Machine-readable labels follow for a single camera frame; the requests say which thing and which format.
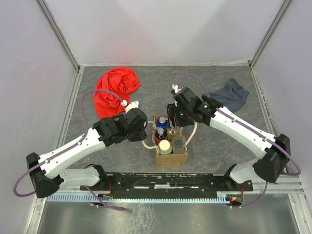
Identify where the clear yellow liquid bottle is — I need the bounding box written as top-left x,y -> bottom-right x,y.
167,127 -> 183,144

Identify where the printed canvas tote bag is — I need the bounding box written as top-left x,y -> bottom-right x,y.
142,115 -> 198,168

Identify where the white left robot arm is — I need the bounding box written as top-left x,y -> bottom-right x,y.
26,107 -> 147,198

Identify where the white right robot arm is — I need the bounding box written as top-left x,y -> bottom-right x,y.
167,84 -> 290,184

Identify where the square clear dark-cap bottle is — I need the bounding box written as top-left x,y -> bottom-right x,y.
172,136 -> 185,154

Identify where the white cap cream bottle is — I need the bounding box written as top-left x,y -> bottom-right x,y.
158,139 -> 173,155

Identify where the red cloth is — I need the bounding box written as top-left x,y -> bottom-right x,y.
93,67 -> 141,119

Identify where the dark blue cloth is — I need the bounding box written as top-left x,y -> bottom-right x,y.
210,78 -> 249,113

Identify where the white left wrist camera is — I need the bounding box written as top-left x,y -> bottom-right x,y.
121,100 -> 139,113

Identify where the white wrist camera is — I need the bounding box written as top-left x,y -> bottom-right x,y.
121,100 -> 139,113
171,84 -> 181,95

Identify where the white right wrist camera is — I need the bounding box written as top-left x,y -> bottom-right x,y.
171,84 -> 181,95

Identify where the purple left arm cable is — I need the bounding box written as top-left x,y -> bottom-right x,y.
12,89 -> 127,197

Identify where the right aluminium frame post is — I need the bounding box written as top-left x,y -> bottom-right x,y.
249,0 -> 293,69

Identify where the aluminium frame post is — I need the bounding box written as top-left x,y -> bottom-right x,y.
35,0 -> 80,70
249,0 -> 293,69

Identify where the light blue cable duct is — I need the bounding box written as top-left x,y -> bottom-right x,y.
46,191 -> 241,203

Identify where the left aluminium frame post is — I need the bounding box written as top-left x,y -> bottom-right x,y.
35,0 -> 80,70

